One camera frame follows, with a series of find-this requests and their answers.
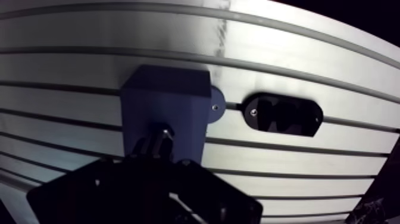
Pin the black oval holder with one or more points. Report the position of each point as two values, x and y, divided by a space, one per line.
282 114

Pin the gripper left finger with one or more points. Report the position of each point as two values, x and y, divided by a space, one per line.
93 194

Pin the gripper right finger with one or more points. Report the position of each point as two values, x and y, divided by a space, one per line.
215 203

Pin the dark blue-grey block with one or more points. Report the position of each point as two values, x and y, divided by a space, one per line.
162 103

